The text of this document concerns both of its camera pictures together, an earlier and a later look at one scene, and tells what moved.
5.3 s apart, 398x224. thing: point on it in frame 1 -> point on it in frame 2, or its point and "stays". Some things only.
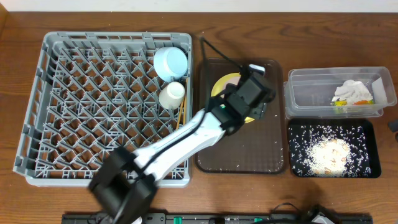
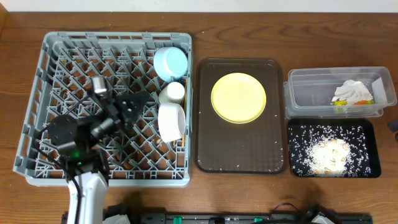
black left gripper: [259, 111] -> [119, 112]
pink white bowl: [234, 79] -> [171, 121]
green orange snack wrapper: [337, 102] stays
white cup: [171, 96] stays
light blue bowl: [170, 63] stays
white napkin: [352, 90] stays
